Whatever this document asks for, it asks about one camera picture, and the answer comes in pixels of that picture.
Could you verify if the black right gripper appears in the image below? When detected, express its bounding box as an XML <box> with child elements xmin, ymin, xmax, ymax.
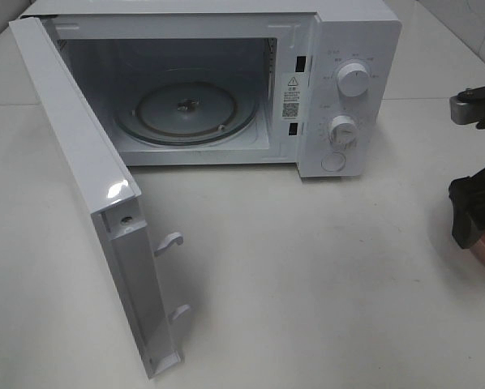
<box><xmin>449</xmin><ymin>168</ymin><xmax>485</xmax><ymax>248</ymax></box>

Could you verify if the round white door button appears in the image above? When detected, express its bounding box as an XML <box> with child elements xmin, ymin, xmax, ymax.
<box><xmin>320</xmin><ymin>152</ymin><xmax>346</xmax><ymax>173</ymax></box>

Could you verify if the white microwave door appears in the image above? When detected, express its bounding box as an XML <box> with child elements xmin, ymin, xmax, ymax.
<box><xmin>10</xmin><ymin>17</ymin><xmax>190</xmax><ymax>378</ymax></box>

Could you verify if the lower white timer knob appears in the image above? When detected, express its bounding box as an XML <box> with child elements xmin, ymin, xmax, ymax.
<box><xmin>328</xmin><ymin>115</ymin><xmax>358</xmax><ymax>147</ymax></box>

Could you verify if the upper white control knob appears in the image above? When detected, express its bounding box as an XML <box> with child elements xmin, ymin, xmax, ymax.
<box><xmin>336</xmin><ymin>59</ymin><xmax>371</xmax><ymax>97</ymax></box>

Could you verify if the white microwave oven body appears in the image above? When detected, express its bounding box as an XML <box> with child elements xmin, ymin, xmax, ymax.
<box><xmin>16</xmin><ymin>1</ymin><xmax>401</xmax><ymax>178</ymax></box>

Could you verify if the white warning label sticker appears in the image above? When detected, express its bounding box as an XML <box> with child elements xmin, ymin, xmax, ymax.
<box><xmin>280</xmin><ymin>72</ymin><xmax>307</xmax><ymax>121</ymax></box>

